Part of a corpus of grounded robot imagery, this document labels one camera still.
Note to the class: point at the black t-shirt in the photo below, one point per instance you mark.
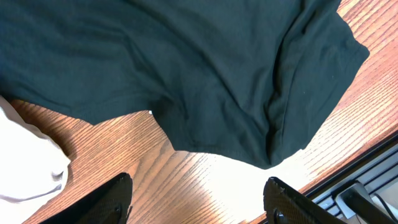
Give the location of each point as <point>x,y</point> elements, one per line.
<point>250,80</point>

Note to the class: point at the folded beige garment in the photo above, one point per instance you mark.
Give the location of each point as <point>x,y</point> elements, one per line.
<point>34,169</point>

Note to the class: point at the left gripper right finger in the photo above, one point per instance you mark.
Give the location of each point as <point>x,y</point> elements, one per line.
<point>285,205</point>

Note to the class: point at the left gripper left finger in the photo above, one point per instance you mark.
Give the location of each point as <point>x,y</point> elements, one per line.
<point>108,204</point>

